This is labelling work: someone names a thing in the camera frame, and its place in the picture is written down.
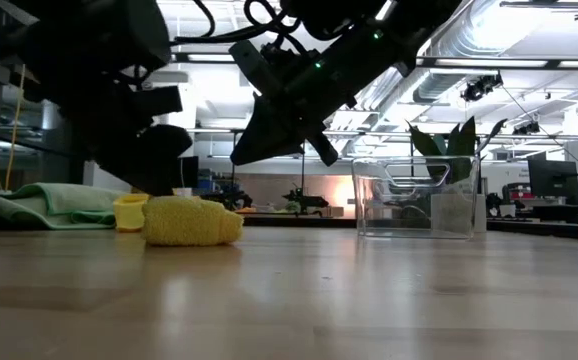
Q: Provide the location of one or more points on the overhead light bar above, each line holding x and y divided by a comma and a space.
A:
494, 63

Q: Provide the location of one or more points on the yellow microfiber towel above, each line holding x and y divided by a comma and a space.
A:
129, 215
189, 222

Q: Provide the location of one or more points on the snake plant in white pot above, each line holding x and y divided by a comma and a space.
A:
461, 145

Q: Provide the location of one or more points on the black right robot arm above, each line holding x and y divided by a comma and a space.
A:
419, 20

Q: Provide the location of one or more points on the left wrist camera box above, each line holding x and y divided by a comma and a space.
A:
161, 102

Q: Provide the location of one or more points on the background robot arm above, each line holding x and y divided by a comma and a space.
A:
306, 201

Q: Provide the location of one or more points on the green microfiber towel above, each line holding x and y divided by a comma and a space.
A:
54, 205

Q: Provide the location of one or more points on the small black monitor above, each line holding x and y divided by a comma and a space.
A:
189, 172

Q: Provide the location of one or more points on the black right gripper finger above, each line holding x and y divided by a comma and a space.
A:
284, 142
256, 127

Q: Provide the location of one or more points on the large black monitor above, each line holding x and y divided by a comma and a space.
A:
554, 182

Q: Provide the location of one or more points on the clear plastic bin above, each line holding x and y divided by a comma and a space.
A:
414, 215

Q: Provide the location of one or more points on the small black ceiling-mounted device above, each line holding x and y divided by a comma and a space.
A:
526, 128

